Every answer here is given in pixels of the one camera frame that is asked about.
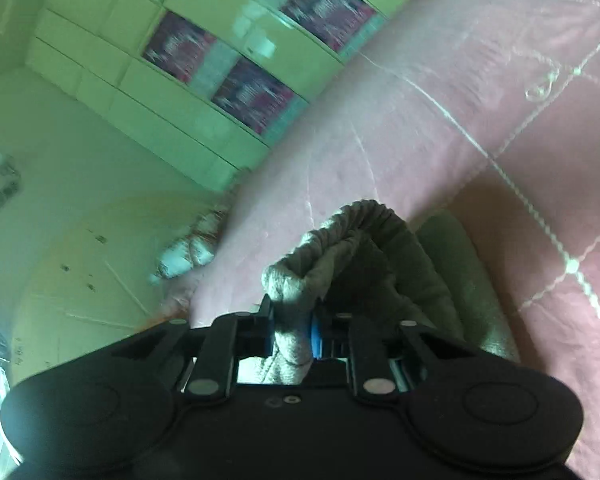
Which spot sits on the pink checked bed sheet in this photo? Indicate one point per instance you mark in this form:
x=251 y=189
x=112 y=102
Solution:
x=487 y=108

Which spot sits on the red poster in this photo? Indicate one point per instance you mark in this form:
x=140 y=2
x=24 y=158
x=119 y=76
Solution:
x=334 y=22
x=178 y=47
x=252 y=96

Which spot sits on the cream wooden headboard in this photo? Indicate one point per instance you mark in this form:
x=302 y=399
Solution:
x=92 y=287

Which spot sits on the lower left red poster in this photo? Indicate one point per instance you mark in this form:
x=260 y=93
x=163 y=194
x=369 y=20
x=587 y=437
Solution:
x=252 y=96

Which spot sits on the white patterned pillow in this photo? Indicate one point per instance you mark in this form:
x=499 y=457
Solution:
x=193 y=250

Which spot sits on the lower right red poster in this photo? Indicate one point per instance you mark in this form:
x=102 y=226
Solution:
x=334 y=22

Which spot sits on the grey knit pants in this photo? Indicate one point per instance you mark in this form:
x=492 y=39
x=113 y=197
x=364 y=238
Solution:
x=366 y=260

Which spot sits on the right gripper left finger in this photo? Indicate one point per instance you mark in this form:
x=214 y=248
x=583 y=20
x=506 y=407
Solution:
x=214 y=352

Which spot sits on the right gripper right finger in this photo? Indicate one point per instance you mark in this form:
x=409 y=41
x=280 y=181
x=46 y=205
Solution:
x=348 y=352

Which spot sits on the cream glossy wardrobe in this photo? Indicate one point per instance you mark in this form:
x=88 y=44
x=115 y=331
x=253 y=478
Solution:
x=92 y=50

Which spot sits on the upper left red poster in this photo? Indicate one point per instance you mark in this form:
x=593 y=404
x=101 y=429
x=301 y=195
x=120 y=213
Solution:
x=178 y=47

